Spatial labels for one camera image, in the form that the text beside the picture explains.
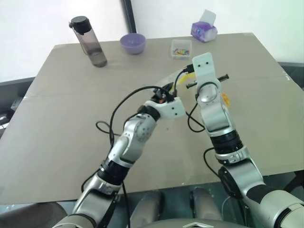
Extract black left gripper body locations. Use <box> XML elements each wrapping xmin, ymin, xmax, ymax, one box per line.
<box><xmin>152</xmin><ymin>86</ymin><xmax>178</xmax><ymax>104</ymax></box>

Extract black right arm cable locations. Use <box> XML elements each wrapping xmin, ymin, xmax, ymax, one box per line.
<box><xmin>174</xmin><ymin>64</ymin><xmax>225</xmax><ymax>183</ymax></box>

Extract purple tissue pack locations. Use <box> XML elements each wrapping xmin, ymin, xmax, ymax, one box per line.
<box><xmin>190</xmin><ymin>9</ymin><xmax>219</xmax><ymax>43</ymax></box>

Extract dark brown rounded shape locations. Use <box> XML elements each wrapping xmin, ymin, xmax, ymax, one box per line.
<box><xmin>0</xmin><ymin>202</ymin><xmax>68</xmax><ymax>228</ymax></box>

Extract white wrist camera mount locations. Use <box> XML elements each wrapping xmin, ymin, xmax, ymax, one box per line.
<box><xmin>144</xmin><ymin>96</ymin><xmax>187</xmax><ymax>120</ymax></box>
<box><xmin>191</xmin><ymin>52</ymin><xmax>222</xmax><ymax>95</ymax></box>

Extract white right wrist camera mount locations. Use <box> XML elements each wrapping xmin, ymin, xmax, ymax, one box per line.
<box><xmin>191</xmin><ymin>52</ymin><xmax>222</xmax><ymax>95</ymax></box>

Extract purple bowl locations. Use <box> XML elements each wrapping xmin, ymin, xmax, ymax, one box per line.
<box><xmin>120</xmin><ymin>33</ymin><xmax>146</xmax><ymax>56</ymax></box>

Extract clear plastic bag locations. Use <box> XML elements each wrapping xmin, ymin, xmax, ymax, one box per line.
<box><xmin>153</xmin><ymin>68</ymin><xmax>198</xmax><ymax>91</ymax></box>

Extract dark window frame post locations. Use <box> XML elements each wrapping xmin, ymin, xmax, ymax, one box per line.
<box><xmin>121</xmin><ymin>0</ymin><xmax>137</xmax><ymax>34</ymax></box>

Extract black table leg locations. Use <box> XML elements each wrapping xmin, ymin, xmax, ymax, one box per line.
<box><xmin>282</xmin><ymin>170</ymin><xmax>304</xmax><ymax>193</ymax></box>

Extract clear box of colourful bits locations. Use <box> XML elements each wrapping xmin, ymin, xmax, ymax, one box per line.
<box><xmin>169</xmin><ymin>39</ymin><xmax>192</xmax><ymax>60</ymax></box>

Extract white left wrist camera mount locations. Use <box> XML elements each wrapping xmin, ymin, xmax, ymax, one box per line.
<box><xmin>144</xmin><ymin>96</ymin><xmax>187</xmax><ymax>120</ymax></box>

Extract dark side furniture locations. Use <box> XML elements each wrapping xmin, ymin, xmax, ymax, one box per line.
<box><xmin>0</xmin><ymin>77</ymin><xmax>37</xmax><ymax>140</ymax></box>

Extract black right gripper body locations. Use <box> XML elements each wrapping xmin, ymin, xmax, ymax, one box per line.
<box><xmin>186</xmin><ymin>74</ymin><xmax>230</xmax><ymax>90</ymax></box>

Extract grey rounded robot leg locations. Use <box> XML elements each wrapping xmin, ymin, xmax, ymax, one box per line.
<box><xmin>189</xmin><ymin>187</ymin><xmax>223</xmax><ymax>222</ymax></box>
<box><xmin>131</xmin><ymin>191</ymin><xmax>165</xmax><ymax>224</ymax></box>

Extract dark clear bottle, black lid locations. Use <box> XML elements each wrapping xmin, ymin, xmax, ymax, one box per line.
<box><xmin>68</xmin><ymin>16</ymin><xmax>108</xmax><ymax>68</ymax></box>

